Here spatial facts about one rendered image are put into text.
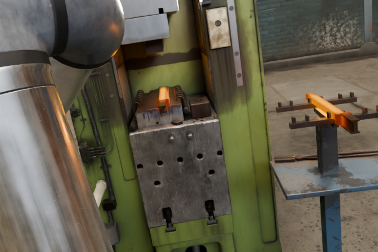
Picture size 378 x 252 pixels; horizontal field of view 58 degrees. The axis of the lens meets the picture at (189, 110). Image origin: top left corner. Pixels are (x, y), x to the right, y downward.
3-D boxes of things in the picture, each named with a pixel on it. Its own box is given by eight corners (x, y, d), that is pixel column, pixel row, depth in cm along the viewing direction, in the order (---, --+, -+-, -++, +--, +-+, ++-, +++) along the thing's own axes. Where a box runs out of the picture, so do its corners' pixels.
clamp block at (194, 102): (211, 116, 147) (210, 101, 145) (192, 119, 147) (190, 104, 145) (208, 109, 159) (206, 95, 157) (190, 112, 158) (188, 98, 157)
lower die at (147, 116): (184, 120, 147) (180, 101, 144) (138, 128, 146) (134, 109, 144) (180, 99, 187) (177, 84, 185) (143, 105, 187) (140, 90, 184)
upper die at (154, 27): (170, 37, 137) (166, 13, 135) (121, 45, 137) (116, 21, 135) (169, 33, 178) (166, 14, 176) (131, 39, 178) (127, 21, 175)
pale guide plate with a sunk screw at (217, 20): (230, 46, 152) (226, 6, 148) (211, 49, 152) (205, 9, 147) (230, 45, 154) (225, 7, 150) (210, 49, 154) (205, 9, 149)
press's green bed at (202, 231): (243, 298, 165) (231, 213, 153) (166, 312, 164) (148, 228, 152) (224, 230, 219) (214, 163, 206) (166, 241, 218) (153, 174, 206)
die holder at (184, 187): (232, 214, 153) (219, 118, 141) (148, 228, 152) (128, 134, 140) (214, 163, 207) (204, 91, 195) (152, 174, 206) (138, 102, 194)
